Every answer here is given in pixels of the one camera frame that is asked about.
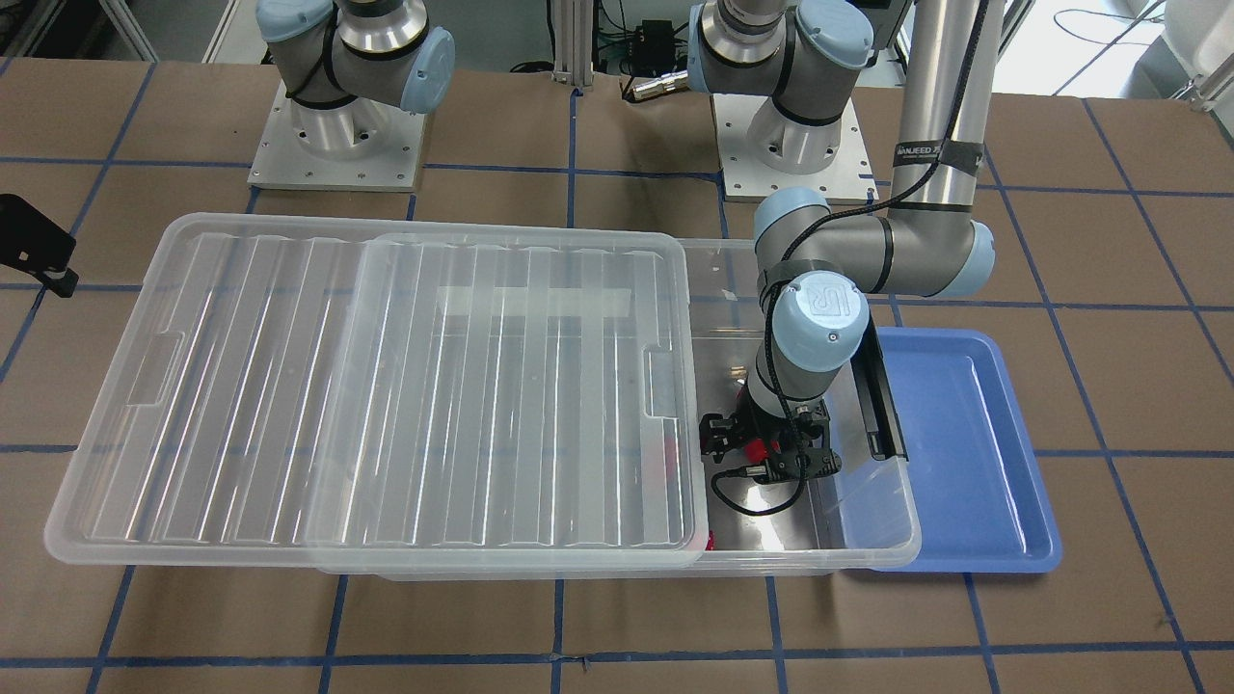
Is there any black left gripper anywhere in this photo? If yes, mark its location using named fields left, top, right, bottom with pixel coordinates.
left=698, top=398, right=842, bottom=485

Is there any clear plastic box lid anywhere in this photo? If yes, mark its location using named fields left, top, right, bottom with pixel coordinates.
left=44, top=214, right=710, bottom=574

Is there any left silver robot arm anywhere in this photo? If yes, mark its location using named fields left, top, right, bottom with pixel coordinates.
left=686, top=1, right=1006, bottom=485

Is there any clear plastic storage box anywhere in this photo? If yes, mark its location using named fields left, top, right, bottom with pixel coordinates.
left=383, top=262, right=923, bottom=580

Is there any blue plastic tray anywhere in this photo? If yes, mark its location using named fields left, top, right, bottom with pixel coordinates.
left=839, top=328, right=1062, bottom=574

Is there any black electronics box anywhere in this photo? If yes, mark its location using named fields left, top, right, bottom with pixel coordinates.
left=631, top=19, right=684, bottom=70

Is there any silver metal connector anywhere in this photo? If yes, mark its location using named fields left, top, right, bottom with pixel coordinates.
left=619, top=70, right=690, bottom=104

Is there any black box latch handle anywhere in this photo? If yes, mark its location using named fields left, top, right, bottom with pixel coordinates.
left=850, top=320, right=907, bottom=461

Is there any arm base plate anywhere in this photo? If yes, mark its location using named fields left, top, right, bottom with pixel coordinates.
left=712, top=93, right=877, bottom=203
left=247, top=84, right=429, bottom=193

